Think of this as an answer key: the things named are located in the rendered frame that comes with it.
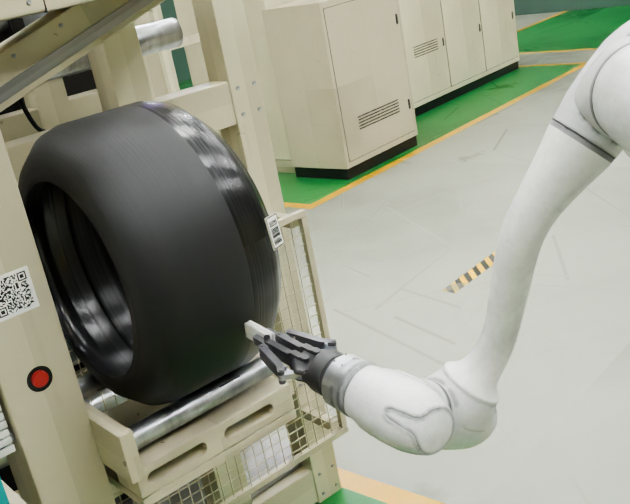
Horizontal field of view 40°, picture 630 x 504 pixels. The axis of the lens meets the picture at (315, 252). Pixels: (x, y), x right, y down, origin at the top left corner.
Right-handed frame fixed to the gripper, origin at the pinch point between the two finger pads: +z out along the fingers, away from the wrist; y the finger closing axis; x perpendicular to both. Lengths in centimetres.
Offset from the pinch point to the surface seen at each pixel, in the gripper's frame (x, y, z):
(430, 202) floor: 138, -299, 233
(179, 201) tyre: -25.5, 6.2, 8.7
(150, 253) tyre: -19.6, 14.3, 6.8
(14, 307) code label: -12.1, 32.6, 22.5
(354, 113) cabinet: 107, -334, 335
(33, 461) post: 15.1, 37.8, 18.9
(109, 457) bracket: 18.6, 26.3, 14.1
